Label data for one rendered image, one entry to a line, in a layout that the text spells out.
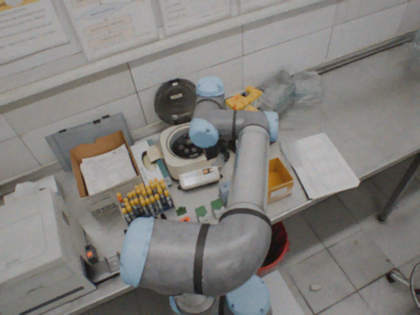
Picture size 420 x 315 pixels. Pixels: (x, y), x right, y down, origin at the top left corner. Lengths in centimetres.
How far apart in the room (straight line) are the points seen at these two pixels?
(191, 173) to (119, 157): 34
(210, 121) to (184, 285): 42
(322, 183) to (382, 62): 97
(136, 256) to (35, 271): 59
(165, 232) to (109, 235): 85
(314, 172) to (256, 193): 85
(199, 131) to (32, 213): 63
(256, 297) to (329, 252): 139
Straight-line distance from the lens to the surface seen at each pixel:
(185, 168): 135
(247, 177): 64
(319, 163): 148
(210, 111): 83
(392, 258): 238
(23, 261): 110
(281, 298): 116
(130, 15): 130
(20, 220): 118
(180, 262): 52
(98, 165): 151
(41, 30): 128
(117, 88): 144
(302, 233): 229
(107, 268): 124
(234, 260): 52
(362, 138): 165
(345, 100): 182
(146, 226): 55
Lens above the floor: 203
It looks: 50 degrees down
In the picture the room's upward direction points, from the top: 8 degrees counter-clockwise
